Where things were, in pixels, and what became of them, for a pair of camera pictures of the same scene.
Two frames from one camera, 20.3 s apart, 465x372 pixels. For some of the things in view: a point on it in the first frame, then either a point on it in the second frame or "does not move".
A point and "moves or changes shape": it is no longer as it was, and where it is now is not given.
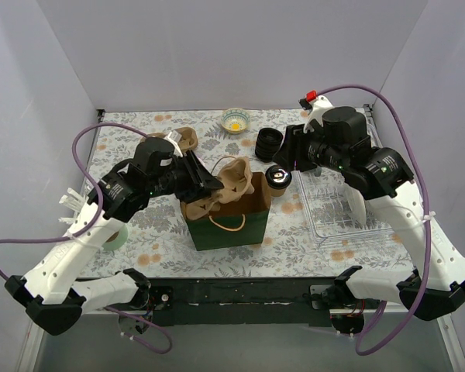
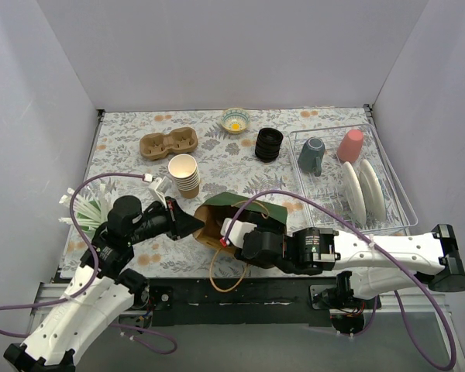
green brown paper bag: [241, 223] moves or changes shape
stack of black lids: [267, 143] does not move
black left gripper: [194, 177] → [173, 218]
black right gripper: [297, 147] → [246, 250]
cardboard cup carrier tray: [189, 140] does not move
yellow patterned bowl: [235, 120] does not move
